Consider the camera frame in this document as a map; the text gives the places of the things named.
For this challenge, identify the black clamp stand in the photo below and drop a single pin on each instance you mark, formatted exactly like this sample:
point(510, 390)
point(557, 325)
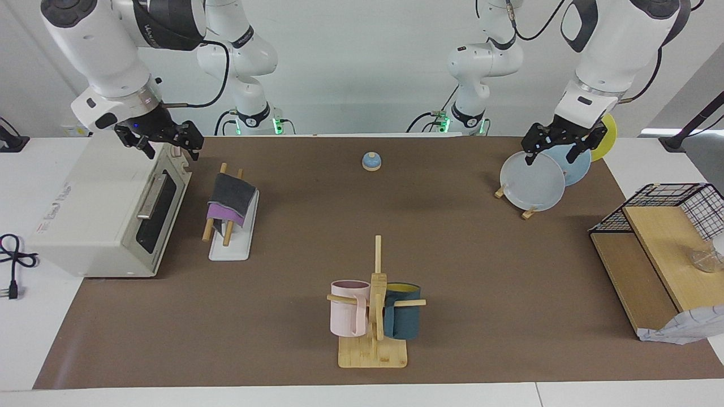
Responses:
point(11, 141)

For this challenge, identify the brown table mat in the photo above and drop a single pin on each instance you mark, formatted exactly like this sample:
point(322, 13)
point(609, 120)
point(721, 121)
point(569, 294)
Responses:
point(283, 316)

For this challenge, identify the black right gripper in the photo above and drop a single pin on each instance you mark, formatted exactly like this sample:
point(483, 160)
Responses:
point(153, 125)

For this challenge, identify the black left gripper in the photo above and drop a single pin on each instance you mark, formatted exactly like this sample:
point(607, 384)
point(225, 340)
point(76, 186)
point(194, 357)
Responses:
point(568, 130)

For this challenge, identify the white towel rack wooden bars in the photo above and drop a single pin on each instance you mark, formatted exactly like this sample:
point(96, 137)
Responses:
point(232, 249)

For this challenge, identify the grey plate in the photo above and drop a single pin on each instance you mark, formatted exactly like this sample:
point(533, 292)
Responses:
point(531, 183)

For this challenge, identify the light blue plate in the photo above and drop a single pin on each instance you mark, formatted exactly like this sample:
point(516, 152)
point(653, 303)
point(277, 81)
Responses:
point(577, 169)

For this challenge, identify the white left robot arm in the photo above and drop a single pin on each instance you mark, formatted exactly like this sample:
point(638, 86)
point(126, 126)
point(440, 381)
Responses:
point(611, 39)

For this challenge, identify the yellow plate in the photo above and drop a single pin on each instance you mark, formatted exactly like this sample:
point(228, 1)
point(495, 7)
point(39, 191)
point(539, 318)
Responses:
point(610, 144)

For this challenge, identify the wooden shelf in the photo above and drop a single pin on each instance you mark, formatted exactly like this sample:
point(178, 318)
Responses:
point(656, 265)

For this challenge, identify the wooden plate rack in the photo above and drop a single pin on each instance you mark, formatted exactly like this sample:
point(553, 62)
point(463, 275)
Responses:
point(529, 213)

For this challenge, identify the black pole stand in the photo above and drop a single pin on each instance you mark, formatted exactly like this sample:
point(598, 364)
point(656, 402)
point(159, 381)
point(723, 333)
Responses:
point(696, 121)

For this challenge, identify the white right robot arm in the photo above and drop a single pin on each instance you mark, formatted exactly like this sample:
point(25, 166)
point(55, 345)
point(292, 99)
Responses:
point(96, 39)

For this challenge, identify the beige toaster oven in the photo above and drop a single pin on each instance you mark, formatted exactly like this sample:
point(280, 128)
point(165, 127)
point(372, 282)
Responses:
point(96, 203)

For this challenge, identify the clear glass cup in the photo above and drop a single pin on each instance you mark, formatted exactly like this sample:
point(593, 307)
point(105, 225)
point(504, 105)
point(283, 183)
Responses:
point(707, 257)

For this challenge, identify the dark teal mug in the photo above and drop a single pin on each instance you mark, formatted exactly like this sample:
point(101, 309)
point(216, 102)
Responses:
point(404, 319)

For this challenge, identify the pink mug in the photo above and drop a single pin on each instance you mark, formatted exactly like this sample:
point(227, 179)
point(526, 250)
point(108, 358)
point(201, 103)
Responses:
point(345, 314)

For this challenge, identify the wooden mug tree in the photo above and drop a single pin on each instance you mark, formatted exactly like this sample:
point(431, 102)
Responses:
point(376, 350)

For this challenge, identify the purple and grey towel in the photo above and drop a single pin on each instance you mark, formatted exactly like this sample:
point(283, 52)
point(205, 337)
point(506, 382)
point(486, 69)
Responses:
point(232, 195)

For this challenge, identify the white power strip box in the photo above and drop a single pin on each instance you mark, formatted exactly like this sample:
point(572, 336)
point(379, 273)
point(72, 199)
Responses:
point(70, 131)

